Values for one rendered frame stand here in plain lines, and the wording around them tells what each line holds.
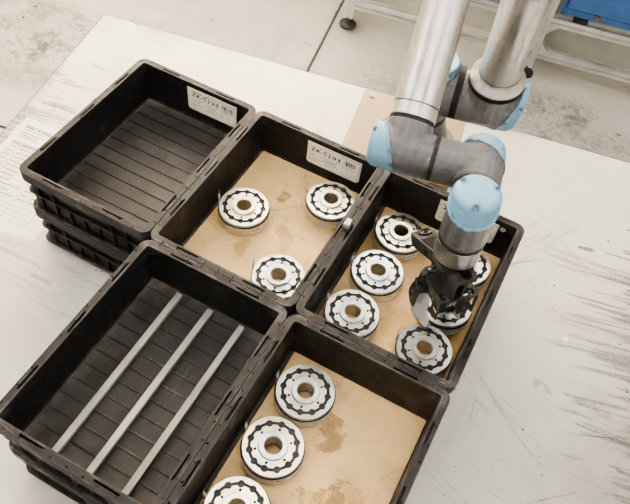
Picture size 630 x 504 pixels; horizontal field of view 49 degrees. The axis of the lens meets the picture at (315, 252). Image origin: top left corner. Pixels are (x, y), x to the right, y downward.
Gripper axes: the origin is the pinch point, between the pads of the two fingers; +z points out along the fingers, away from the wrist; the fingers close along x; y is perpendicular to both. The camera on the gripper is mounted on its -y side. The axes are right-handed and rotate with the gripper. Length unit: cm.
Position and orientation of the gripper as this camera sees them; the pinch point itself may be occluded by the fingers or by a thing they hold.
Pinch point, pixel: (427, 308)
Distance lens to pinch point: 131.8
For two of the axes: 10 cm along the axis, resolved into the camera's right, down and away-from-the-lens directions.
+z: -0.6, 6.0, 8.0
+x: 9.6, -2.0, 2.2
